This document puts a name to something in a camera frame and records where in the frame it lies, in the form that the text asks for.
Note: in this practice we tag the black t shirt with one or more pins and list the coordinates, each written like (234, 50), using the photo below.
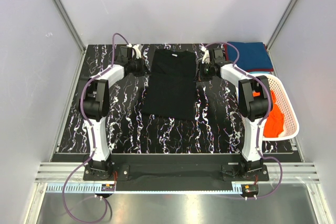
(171, 90)

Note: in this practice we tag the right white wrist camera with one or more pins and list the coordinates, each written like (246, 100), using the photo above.
(206, 57)

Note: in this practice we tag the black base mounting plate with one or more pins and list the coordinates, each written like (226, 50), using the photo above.
(211, 181)

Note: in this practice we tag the slotted cable duct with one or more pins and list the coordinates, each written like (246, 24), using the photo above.
(104, 188)

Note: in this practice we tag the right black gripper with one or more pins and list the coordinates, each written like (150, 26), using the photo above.
(200, 76)

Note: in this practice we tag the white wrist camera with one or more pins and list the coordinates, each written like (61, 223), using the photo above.
(206, 57)
(136, 50)

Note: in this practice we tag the white plastic laundry basket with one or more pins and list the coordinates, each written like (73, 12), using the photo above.
(291, 124)

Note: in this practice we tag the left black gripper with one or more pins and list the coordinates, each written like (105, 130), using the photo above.
(143, 71)

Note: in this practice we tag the orange t shirt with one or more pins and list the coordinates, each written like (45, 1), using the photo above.
(275, 121)

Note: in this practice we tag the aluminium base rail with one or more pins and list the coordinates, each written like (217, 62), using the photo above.
(290, 173)

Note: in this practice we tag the right aluminium frame post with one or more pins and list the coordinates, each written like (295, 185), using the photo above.
(286, 14)

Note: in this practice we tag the left aluminium frame post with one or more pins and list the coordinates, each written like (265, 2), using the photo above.
(69, 24)

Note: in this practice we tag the aluminium frame post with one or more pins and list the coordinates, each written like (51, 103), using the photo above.
(286, 14)
(69, 24)

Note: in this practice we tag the folded light blue t shirt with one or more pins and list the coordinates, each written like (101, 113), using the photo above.
(260, 73)

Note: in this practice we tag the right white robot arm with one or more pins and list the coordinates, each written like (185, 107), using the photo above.
(254, 105)

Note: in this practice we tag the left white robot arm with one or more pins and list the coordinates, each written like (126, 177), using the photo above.
(94, 105)

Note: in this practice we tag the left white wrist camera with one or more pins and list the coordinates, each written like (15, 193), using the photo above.
(136, 50)

